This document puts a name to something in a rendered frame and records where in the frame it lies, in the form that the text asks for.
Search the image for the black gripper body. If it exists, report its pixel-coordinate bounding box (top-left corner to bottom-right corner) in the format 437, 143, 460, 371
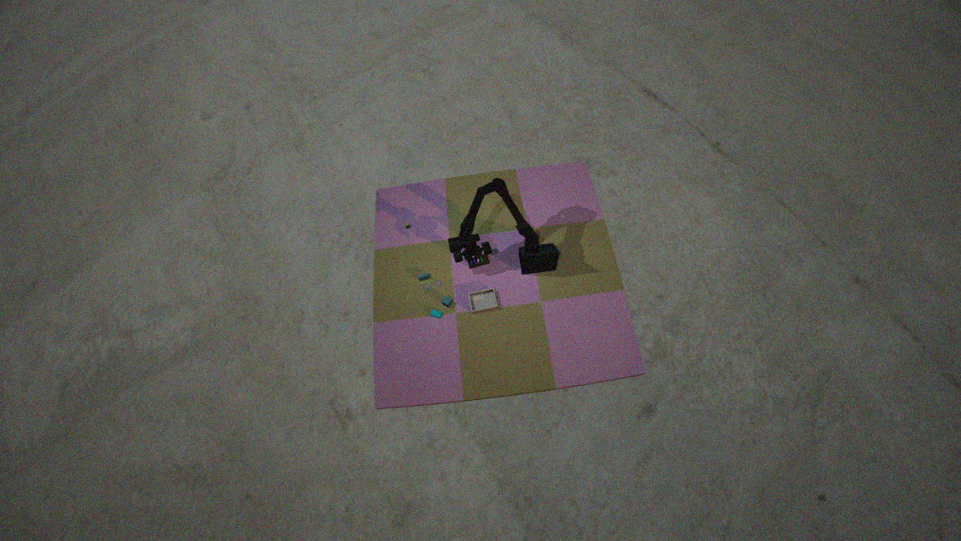
453, 242, 492, 262

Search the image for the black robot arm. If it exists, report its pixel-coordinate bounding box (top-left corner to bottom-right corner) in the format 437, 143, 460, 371
448, 178, 539, 253

